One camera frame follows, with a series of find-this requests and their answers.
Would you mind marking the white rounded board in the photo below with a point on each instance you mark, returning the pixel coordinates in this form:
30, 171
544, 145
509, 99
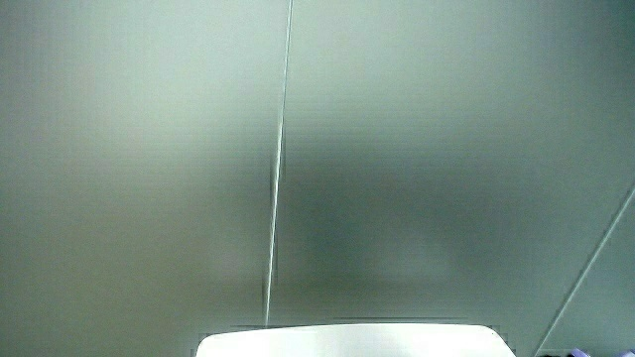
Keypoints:
354, 343

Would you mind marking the purple packet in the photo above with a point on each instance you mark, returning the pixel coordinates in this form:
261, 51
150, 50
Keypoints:
627, 354
578, 353

